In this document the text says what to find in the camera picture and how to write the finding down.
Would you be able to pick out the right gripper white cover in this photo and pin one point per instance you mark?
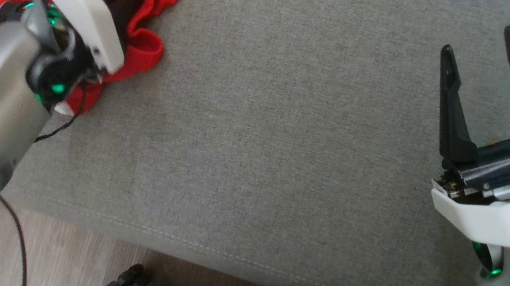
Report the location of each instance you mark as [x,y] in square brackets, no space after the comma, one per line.
[491,218]

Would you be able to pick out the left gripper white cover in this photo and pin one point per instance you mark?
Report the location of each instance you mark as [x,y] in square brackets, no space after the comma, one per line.
[82,11]

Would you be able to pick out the dark segmented robot base part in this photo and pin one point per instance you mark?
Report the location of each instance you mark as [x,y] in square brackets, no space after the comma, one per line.
[127,285]

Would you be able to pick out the large grey sofa seat cushion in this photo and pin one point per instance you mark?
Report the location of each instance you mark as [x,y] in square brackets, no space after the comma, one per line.
[260,139]

